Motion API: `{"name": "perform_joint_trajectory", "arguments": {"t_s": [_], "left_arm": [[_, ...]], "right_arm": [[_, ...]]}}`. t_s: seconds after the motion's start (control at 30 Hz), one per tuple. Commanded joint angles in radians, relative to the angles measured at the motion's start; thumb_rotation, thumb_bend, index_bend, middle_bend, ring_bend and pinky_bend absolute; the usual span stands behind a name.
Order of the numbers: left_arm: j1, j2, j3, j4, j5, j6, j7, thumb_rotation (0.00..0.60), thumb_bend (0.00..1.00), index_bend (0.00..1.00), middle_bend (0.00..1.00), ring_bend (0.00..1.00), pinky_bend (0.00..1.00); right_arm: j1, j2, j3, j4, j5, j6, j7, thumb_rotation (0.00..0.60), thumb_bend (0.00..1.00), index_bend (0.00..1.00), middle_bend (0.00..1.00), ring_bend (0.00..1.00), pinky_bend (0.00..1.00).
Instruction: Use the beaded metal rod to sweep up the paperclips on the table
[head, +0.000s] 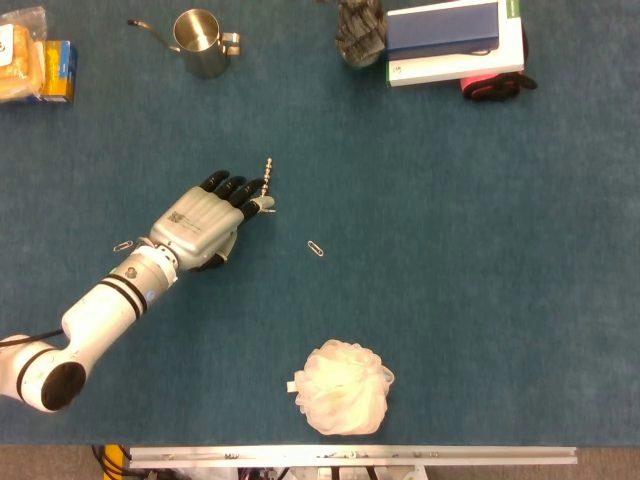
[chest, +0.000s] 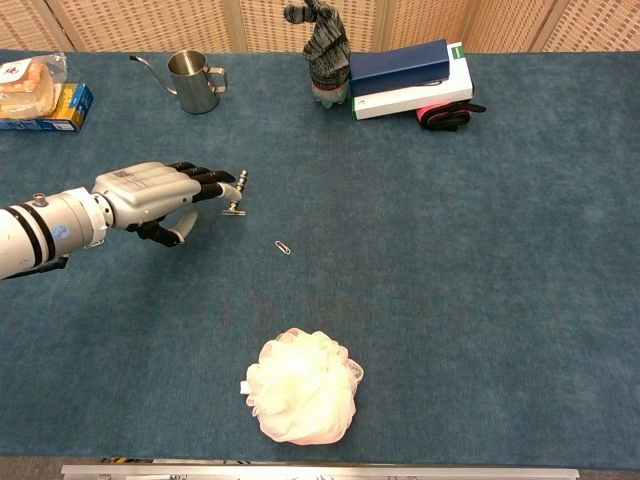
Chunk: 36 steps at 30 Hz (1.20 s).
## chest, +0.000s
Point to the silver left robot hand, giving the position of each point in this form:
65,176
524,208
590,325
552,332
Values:
145,195

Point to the silver magnetic bead stick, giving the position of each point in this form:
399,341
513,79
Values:
243,179

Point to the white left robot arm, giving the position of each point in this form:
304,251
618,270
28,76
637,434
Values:
40,230

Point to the blue and yellow box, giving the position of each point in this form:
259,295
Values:
75,107

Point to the steel gooseneck pouring kettle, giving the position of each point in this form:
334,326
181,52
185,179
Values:
192,85

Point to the bagged sliced bread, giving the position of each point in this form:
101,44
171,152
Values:
25,92

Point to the woven folding screen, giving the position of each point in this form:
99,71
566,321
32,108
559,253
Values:
150,25

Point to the blue felt table cloth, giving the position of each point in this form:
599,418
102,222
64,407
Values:
320,300

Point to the clear plastic bottle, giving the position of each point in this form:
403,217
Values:
330,98

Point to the grey striped knit sock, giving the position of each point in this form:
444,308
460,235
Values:
327,50

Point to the white mesh bath loofah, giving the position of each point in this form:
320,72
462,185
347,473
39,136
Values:
300,390

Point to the dark blue box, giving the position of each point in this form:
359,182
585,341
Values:
400,70

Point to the white box with green label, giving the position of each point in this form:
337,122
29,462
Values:
415,102

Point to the aluminium profile rail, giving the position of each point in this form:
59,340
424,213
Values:
320,472

